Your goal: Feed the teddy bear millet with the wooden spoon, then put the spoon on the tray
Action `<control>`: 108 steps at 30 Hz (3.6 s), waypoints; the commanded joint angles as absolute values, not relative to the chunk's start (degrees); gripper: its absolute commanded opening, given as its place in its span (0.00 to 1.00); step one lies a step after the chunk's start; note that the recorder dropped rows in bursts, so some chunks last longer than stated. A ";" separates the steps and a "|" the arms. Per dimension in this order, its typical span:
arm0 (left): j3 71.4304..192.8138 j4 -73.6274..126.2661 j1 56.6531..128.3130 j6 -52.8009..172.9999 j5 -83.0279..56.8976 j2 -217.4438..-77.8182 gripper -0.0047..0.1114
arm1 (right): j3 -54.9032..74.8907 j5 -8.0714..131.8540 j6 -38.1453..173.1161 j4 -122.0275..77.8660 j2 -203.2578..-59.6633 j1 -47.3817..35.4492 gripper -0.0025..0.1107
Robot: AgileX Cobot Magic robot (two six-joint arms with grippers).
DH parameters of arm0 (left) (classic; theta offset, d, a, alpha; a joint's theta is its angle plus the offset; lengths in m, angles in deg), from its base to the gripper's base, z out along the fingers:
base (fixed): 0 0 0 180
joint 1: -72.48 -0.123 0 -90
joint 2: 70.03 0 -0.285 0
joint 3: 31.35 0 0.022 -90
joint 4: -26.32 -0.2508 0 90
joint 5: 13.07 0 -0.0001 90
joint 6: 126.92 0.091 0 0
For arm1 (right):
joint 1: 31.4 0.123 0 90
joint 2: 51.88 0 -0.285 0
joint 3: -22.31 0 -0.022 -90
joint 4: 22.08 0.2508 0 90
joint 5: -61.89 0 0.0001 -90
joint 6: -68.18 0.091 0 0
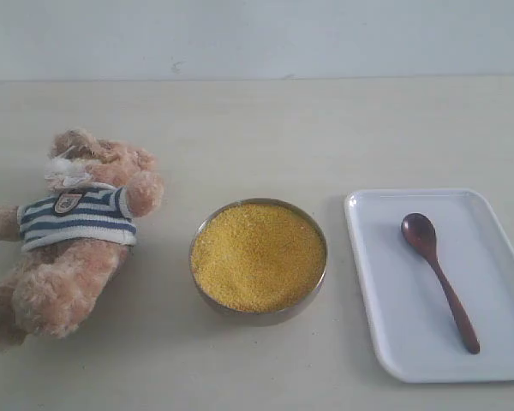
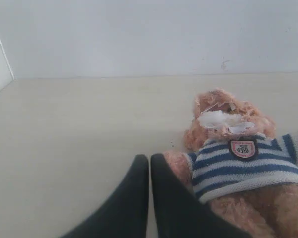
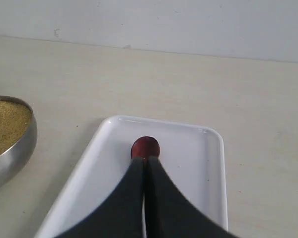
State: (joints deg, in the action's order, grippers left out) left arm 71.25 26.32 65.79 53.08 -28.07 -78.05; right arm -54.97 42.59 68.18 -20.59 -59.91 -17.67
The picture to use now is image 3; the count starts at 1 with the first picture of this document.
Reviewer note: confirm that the white rectangular plastic tray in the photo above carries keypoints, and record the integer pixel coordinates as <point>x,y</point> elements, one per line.
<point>192,155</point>

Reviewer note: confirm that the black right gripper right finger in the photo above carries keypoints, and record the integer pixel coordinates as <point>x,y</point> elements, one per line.
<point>169,214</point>

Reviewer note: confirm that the dark red wooden spoon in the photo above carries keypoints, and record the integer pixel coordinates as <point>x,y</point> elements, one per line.
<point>145,147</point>

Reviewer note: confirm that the steel bowl of millet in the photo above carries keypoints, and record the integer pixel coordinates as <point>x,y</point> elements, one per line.
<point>18,136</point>

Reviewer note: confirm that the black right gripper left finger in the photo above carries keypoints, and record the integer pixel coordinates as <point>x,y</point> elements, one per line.
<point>120,214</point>

